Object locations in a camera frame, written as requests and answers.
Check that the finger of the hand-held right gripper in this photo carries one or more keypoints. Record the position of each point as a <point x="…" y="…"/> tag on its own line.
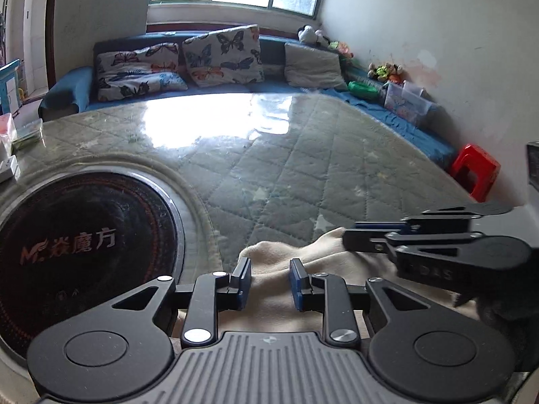
<point x="379" y="226"/>
<point x="362" y="240"/>

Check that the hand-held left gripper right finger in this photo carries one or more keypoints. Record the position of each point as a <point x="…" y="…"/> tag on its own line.
<point x="297" y="286"/>

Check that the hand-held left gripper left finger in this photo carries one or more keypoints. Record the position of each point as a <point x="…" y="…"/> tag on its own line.
<point x="244" y="280"/>

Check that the beige cloth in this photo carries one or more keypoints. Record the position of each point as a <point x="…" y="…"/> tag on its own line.
<point x="273" y="256"/>

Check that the person's right hand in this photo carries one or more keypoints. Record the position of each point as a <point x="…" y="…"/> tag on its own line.
<point x="505" y="315"/>

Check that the red plastic stool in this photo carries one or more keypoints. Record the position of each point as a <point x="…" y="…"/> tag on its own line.
<point x="476" y="168"/>

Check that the grey box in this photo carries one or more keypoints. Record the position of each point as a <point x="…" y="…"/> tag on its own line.
<point x="534" y="168"/>

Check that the clear plastic storage box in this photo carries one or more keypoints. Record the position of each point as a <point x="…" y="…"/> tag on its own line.
<point x="406" y="103"/>

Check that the green plastic toy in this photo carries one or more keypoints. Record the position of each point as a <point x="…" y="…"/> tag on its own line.
<point x="363" y="90"/>

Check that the green yellow plush toy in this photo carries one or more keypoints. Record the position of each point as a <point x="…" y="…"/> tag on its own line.
<point x="385" y="71"/>

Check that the black round induction cooktop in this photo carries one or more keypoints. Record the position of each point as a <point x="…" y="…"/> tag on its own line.
<point x="84" y="252"/>

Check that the grey pillow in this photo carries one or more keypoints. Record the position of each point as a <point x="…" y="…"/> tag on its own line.
<point x="313" y="65"/>

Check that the colourful plush toy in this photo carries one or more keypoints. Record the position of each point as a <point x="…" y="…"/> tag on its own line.
<point x="340" y="48"/>

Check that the black and white plush toy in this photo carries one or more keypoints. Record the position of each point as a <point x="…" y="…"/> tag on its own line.
<point x="309" y="34"/>

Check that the blue sofa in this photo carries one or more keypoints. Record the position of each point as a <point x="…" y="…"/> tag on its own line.
<point x="269" y="50"/>

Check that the butterfly print pillow blue edge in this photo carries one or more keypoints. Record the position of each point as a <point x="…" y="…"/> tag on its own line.
<point x="139" y="84"/>

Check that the large butterfly print pillow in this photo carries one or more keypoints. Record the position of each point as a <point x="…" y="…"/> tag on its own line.
<point x="223" y="57"/>

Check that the flat butterfly print pillow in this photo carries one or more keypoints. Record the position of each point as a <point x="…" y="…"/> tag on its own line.
<point x="134" y="57"/>

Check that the white power strip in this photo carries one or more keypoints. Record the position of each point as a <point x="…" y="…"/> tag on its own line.
<point x="6" y="168"/>

